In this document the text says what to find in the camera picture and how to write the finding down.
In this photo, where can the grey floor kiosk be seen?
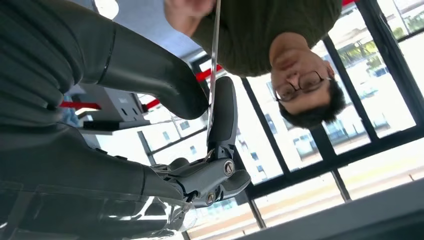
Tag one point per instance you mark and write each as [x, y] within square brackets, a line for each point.
[112, 106]

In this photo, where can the clear plastic cover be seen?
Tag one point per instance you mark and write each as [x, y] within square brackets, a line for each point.
[179, 215]

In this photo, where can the dark window frame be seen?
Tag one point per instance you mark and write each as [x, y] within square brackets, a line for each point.
[331, 162]

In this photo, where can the person's eyeglasses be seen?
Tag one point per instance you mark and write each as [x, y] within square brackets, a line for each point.
[309, 81]

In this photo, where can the red barrier tape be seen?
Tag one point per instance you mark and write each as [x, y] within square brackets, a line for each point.
[79, 105]

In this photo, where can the white round stanchion base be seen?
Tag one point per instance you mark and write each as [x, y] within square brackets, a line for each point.
[106, 7]

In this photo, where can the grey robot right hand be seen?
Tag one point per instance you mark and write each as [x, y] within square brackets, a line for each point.
[149, 66]

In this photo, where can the person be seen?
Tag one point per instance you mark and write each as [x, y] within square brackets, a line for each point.
[251, 36]

